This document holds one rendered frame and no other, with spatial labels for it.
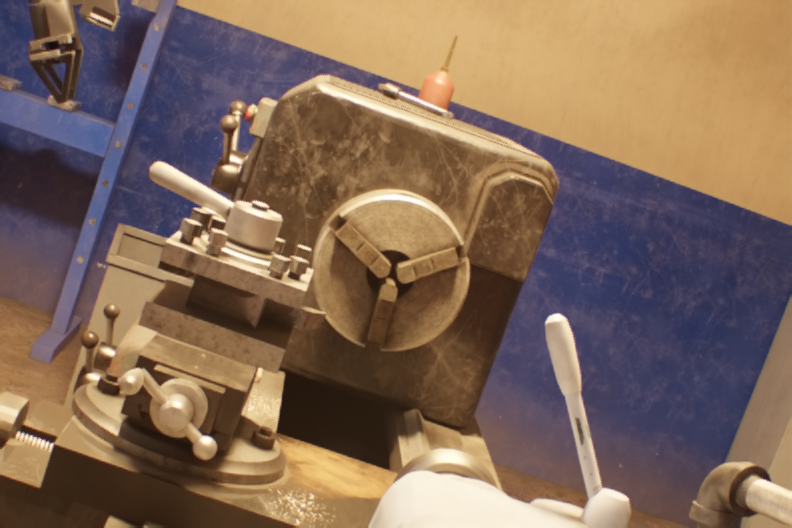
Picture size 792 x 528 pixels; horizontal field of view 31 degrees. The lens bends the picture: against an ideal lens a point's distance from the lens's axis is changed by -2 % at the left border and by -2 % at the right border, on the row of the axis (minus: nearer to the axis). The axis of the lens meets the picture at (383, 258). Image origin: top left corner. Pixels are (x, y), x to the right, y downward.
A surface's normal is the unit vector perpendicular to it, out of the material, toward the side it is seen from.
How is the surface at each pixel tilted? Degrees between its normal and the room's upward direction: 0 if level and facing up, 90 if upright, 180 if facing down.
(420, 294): 90
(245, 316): 90
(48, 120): 90
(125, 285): 90
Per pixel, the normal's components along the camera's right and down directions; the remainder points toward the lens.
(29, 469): 0.33, -0.93
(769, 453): -0.94, -0.32
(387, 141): 0.03, 0.14
